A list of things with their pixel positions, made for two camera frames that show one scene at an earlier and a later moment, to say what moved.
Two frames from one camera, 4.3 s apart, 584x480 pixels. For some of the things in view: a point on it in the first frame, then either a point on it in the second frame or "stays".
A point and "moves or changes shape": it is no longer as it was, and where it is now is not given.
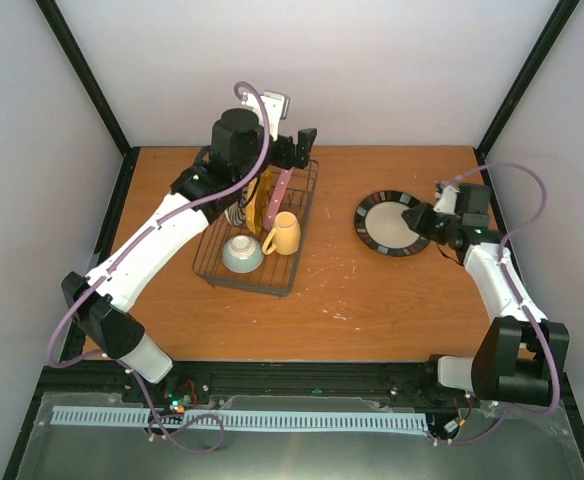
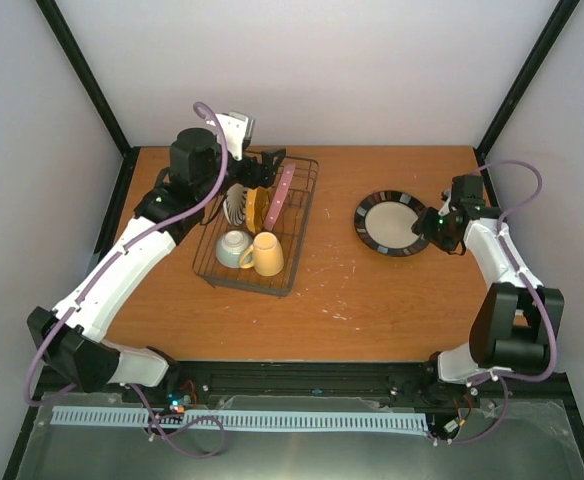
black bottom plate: (381, 228) stays
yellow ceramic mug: (285, 238) → (265, 255)
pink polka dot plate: (277, 198) stays
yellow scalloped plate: (257, 200) stays
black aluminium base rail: (408, 381) stays
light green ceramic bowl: (242, 254) moves or changes shape
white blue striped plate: (236, 213) stays
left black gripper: (302, 151) → (267, 171)
